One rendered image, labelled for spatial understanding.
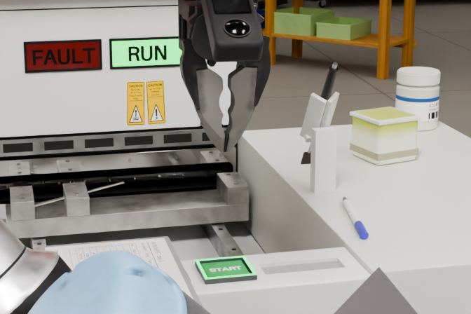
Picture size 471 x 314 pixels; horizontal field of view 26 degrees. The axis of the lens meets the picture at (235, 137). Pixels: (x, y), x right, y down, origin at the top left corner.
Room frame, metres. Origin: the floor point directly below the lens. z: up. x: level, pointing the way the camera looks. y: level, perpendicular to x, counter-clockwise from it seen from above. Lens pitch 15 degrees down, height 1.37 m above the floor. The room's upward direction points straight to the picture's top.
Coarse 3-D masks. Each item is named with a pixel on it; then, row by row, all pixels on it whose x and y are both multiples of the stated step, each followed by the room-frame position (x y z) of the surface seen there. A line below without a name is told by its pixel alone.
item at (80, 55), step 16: (32, 48) 1.54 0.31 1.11; (48, 48) 1.54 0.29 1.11; (64, 48) 1.55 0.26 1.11; (80, 48) 1.55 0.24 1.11; (96, 48) 1.56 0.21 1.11; (32, 64) 1.54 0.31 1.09; (48, 64) 1.54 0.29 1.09; (64, 64) 1.55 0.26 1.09; (80, 64) 1.55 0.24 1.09; (96, 64) 1.56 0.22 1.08
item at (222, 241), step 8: (200, 224) 1.56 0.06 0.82; (208, 224) 1.50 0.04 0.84; (216, 224) 1.48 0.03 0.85; (208, 232) 1.50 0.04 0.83; (216, 232) 1.45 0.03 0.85; (224, 232) 1.45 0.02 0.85; (216, 240) 1.44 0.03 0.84; (224, 240) 1.41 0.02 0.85; (232, 240) 1.41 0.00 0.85; (216, 248) 1.44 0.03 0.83; (224, 248) 1.39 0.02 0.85; (232, 248) 1.38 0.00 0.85; (224, 256) 1.39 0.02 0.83; (232, 256) 1.35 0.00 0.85
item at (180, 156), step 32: (0, 160) 1.52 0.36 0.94; (32, 160) 1.52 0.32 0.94; (64, 160) 1.54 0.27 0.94; (96, 160) 1.55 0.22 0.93; (128, 160) 1.56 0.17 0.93; (160, 160) 1.57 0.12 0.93; (192, 160) 1.58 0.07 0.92; (224, 160) 1.59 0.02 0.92; (128, 192) 1.57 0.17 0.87; (160, 192) 1.57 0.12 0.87
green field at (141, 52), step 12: (120, 48) 1.57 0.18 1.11; (132, 48) 1.57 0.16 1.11; (144, 48) 1.57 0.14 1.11; (156, 48) 1.58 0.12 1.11; (168, 48) 1.58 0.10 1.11; (120, 60) 1.57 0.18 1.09; (132, 60) 1.57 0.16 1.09; (144, 60) 1.57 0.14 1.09; (156, 60) 1.58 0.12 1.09; (168, 60) 1.58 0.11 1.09
